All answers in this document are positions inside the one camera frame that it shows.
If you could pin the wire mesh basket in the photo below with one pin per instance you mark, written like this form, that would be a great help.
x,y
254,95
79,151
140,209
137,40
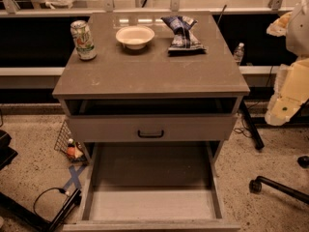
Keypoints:
x,y
61,143

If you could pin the grey drawer cabinet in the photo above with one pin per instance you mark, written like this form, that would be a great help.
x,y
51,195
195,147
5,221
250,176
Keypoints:
x,y
148,81

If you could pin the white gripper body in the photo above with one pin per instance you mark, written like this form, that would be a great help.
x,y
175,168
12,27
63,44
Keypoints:
x,y
299,33

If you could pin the clear plastic water bottle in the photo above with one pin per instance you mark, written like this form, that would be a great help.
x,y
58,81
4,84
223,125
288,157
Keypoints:
x,y
238,53

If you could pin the open grey drawer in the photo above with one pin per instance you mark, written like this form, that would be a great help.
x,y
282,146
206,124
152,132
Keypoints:
x,y
151,187

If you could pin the green white 7up can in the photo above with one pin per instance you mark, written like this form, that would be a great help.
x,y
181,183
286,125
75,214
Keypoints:
x,y
83,40

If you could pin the white paper bowl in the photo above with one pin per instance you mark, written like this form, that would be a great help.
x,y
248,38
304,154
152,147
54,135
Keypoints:
x,y
135,37

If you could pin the black stand base with cable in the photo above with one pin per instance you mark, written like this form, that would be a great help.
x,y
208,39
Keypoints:
x,y
49,210

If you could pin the blue chip bag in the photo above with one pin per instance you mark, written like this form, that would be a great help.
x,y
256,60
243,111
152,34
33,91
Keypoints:
x,y
184,40

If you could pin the black table leg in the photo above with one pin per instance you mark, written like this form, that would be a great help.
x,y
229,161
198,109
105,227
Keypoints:
x,y
259,144

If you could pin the closed grey upper drawer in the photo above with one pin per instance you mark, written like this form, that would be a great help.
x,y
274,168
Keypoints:
x,y
151,128

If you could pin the orange bottle in basket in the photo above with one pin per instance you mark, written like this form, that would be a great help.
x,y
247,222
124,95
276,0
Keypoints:
x,y
73,150

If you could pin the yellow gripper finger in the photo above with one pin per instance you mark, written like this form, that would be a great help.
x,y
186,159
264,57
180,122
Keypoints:
x,y
278,28

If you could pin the black chair leg with caster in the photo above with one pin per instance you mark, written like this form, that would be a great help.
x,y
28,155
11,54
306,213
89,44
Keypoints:
x,y
255,186

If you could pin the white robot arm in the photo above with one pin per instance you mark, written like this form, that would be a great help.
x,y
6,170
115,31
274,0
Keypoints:
x,y
297,35

